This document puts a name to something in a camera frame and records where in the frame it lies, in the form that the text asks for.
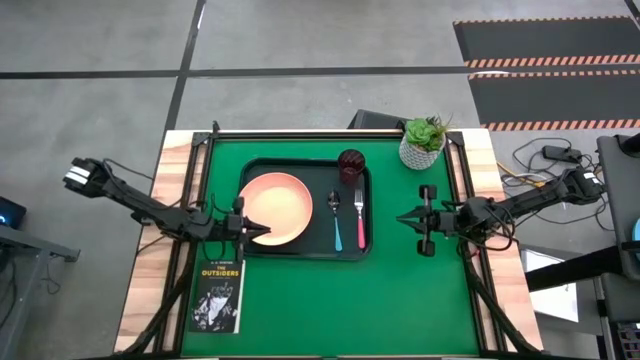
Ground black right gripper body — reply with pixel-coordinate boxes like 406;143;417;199
416;183;456;258

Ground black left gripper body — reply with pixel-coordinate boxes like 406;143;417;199
212;196;249;262

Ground orange round plate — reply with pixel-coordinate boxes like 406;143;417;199
238;172;315;247

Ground fork with pink handle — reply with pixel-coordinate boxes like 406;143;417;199
353;188;367;250

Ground dark red ribbed cup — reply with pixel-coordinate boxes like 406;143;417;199
337;148;367;185

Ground spoon with blue handle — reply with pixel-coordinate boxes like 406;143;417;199
327;189;344;253

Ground dark plastic serving tray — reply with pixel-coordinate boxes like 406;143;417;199
238;158;374;262

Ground succulent in white pot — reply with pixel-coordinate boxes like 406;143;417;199
398;114;454;171

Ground black paperback book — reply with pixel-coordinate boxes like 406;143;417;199
188;258;247;335

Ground green felt table mat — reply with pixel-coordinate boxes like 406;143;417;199
180;138;481;357

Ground black box behind table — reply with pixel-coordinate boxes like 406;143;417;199
347;108;411;132

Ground black crossbar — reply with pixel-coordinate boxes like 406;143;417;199
524;244;626;292

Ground black power adapter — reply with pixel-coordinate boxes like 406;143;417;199
542;144;584;162

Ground white paper sheet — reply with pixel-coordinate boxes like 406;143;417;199
519;248;580;324

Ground black hazard-striped floor mat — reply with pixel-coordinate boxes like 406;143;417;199
453;16;640;70
468;69;640;132

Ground grey cart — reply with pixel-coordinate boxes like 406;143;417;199
597;132;640;360

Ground grey metal desk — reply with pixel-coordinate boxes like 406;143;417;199
0;224;81;360

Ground dark screen device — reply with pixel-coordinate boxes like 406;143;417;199
0;195;27;230

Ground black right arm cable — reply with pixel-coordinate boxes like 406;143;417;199
439;197;517;253

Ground black aluminium rig frame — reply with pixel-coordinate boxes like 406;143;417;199
114;119;546;360

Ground black floor cable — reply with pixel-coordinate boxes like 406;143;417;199
497;137;616;234

